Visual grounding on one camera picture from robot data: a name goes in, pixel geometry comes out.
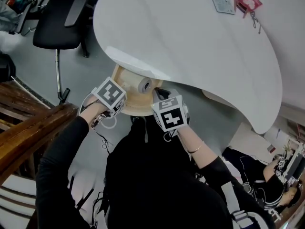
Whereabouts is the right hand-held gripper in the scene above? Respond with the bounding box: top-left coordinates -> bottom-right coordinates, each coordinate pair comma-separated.
150,87 -> 191,142

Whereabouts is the white machine frame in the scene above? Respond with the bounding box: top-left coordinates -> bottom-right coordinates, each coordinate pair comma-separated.
283,141 -> 305,185

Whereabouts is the thin black cable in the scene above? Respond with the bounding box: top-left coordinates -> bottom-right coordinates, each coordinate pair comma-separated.
94,129 -> 114,154

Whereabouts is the silver metal pole black foot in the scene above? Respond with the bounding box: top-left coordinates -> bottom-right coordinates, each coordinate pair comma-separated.
55,49 -> 71,104

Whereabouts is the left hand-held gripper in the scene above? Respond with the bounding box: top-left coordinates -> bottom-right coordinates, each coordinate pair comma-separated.
80,76 -> 127,129

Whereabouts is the white cable loop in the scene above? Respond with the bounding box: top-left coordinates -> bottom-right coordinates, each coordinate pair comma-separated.
101,115 -> 118,130

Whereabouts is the person's black-clothed torso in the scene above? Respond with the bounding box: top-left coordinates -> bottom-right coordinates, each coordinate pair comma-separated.
104,115 -> 234,229

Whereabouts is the grey-blue flat card package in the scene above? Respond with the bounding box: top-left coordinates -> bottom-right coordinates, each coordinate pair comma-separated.
207,0 -> 236,15

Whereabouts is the grey harness strap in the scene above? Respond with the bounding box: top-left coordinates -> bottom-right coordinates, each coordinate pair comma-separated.
220,182 -> 264,229

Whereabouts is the black bag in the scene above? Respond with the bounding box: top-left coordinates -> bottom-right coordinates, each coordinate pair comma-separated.
0,51 -> 17,83

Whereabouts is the thin gold bracelet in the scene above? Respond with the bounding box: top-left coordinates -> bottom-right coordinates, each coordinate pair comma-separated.
187,142 -> 203,154

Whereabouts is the black office chair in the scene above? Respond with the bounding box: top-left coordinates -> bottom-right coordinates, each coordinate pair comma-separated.
32,0 -> 101,58

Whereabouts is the dark brown wooden furniture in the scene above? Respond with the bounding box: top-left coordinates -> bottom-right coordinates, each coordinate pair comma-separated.
0,79 -> 80,186

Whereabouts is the person's right forearm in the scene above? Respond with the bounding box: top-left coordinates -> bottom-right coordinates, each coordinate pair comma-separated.
177,125 -> 241,200

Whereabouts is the person's left forearm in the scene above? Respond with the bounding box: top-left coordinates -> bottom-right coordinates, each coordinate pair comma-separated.
35,102 -> 108,176

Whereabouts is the red and white packet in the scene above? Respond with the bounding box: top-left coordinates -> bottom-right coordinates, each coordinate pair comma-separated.
234,0 -> 263,19

